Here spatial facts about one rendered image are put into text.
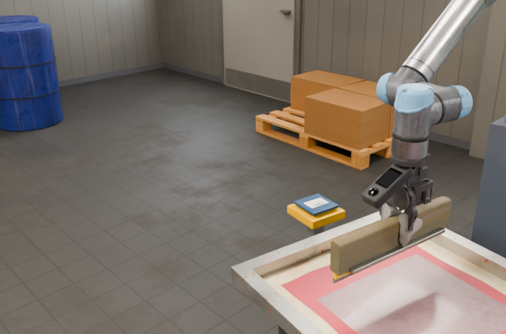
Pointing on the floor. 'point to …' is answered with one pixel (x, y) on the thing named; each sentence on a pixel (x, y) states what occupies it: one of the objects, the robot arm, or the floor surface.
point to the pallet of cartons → (334, 117)
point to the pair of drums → (28, 75)
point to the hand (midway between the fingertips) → (394, 238)
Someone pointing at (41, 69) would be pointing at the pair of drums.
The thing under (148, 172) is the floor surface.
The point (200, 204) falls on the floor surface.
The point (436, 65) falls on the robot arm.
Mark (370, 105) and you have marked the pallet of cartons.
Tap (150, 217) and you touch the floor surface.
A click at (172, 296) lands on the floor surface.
